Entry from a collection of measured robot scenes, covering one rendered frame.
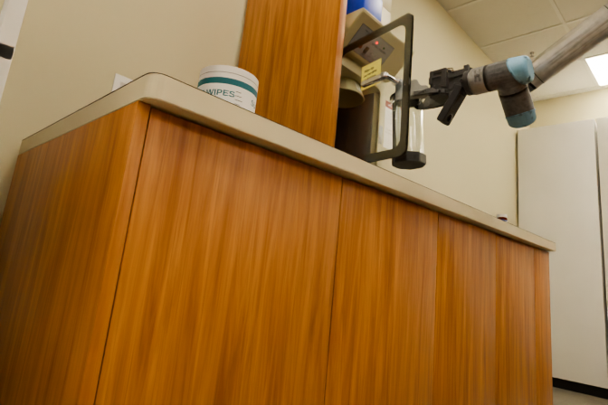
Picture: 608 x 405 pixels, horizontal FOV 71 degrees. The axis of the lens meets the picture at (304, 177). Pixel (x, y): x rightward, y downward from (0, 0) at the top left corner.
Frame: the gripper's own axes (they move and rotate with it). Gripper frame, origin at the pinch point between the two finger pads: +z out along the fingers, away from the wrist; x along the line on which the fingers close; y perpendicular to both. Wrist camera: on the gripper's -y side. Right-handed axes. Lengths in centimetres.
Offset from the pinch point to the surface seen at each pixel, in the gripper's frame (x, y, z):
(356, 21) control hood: 17.5, 23.9, 9.3
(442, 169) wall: -148, 22, 62
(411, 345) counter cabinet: 8, -70, -8
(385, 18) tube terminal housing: -10.6, 43.5, 17.9
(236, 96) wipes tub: 63, -21, 3
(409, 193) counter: 17.3, -33.2, -11.3
